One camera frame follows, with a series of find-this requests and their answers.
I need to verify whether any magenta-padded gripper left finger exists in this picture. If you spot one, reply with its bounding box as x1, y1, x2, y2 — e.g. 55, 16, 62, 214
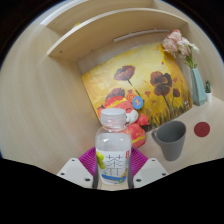
56, 146, 98, 190

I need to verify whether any pink flower bouquet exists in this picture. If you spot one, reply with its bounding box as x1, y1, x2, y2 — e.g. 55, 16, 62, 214
161, 28, 200, 70

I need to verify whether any clear plastic drink bottle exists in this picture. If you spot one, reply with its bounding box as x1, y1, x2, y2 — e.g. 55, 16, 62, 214
95, 107, 133, 186

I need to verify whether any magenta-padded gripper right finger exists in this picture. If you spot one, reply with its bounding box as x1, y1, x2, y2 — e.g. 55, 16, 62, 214
127, 147, 170, 190

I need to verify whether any light wood shelf unit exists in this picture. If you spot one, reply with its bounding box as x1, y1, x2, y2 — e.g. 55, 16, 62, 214
39, 0, 189, 63

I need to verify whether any red plush toy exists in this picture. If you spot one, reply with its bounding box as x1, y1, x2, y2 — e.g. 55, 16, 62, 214
96, 93, 150, 149

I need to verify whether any pale teal vase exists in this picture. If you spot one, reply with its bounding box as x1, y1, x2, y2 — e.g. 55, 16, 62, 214
189, 67, 208, 107

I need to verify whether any yellow poppy flower painting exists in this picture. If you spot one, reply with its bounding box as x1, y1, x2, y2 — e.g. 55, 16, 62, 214
81, 41, 194, 133

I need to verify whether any flat round red coaster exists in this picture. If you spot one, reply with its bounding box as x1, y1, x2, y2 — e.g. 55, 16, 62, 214
193, 121, 211, 138

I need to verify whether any grey cup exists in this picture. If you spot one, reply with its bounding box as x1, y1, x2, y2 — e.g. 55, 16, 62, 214
151, 120, 188, 162

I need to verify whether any white light bar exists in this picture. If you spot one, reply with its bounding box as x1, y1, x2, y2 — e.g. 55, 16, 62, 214
113, 28, 172, 43

